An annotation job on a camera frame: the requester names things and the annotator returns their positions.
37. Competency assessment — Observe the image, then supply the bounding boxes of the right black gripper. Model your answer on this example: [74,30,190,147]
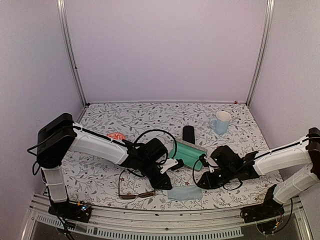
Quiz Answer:
[197,165,236,190]

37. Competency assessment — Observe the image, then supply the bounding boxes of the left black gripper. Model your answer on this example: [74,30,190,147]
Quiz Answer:
[139,158,173,190]

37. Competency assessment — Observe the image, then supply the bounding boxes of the grey glasses case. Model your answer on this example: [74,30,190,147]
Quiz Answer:
[168,139,208,171]

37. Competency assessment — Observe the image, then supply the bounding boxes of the black glasses case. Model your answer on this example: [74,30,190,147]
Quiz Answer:
[182,125,196,144]

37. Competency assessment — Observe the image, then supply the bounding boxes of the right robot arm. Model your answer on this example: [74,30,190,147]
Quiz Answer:
[195,127,320,218]

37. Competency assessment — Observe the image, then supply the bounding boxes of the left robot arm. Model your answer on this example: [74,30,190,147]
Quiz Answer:
[27,113,172,217]

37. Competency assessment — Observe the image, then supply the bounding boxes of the brown sunglasses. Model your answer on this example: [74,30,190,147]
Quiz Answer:
[118,170,157,200]

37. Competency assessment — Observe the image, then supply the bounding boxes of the floral tablecloth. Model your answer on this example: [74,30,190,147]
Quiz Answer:
[61,103,282,211]

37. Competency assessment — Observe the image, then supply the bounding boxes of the light blue mug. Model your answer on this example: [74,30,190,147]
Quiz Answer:
[209,111,232,135]

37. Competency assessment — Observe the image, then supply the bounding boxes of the red patterned bowl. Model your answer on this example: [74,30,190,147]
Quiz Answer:
[107,132,126,141]

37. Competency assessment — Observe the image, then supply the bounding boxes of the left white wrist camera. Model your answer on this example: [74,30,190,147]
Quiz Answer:
[160,158,184,174]

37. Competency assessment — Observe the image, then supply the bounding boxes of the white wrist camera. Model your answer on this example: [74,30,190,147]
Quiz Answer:
[198,154,215,173]
[160,158,184,174]

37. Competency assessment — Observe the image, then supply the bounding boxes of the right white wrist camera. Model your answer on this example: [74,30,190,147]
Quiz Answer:
[198,154,215,173]

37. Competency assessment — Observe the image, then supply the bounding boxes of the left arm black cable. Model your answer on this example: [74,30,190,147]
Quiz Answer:
[133,129,179,158]

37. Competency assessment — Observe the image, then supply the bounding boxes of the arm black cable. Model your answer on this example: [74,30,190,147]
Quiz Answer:
[133,129,179,158]
[192,157,245,191]

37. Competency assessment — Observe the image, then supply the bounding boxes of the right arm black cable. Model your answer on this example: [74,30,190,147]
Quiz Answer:
[192,157,245,191]

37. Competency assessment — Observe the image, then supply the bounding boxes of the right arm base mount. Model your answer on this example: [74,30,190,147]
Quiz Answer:
[240,194,285,235]

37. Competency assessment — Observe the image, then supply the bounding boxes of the front aluminium rail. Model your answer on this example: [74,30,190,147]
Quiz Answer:
[21,194,313,240]

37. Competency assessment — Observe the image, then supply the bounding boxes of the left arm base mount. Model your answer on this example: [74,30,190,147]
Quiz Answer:
[48,200,92,223]

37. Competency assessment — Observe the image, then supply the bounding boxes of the right aluminium frame post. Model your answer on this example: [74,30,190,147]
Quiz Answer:
[245,0,275,108]

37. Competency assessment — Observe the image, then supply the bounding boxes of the aluminium frame post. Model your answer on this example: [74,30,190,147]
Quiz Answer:
[56,0,88,108]
[245,0,275,108]

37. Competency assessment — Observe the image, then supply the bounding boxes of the left aluminium frame post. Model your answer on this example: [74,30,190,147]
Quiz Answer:
[56,0,88,108]

